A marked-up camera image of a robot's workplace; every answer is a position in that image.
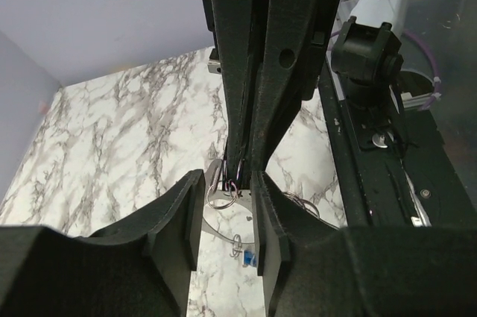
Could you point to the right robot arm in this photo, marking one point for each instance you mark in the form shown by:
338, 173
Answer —
365, 61

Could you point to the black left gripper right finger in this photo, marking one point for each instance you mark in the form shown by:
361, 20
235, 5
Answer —
309, 268

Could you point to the blue key tag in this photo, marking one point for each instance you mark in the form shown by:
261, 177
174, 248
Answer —
249, 259

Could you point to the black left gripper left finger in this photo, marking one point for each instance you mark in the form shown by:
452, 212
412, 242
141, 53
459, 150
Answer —
140, 265

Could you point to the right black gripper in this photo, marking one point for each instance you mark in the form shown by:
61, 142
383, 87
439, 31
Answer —
270, 53

